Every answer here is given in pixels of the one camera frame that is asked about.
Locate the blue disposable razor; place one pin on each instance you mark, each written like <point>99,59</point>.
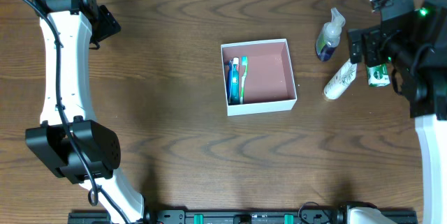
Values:
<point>229,78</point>

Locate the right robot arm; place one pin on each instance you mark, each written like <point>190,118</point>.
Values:
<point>413,41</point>

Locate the white box pink interior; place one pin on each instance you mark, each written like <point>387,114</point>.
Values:
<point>270,85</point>

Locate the green soap bar pack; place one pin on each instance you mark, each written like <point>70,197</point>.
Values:
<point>377,76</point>

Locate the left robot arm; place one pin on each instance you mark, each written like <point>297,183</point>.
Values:
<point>69,140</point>

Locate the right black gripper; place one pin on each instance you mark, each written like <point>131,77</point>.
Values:
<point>356,47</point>

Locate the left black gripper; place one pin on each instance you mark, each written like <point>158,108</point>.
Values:
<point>108,24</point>

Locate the green white toothbrush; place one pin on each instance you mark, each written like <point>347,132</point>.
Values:
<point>243,78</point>

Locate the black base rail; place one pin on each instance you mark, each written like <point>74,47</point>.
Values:
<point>306,215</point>

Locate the teal toothpaste tube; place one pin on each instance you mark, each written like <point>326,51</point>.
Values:
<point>234,82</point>

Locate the clear pump soap bottle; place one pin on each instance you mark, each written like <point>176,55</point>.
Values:
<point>330,36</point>

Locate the white leaf-print lotion tube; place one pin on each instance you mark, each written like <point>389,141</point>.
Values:
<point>340,81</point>

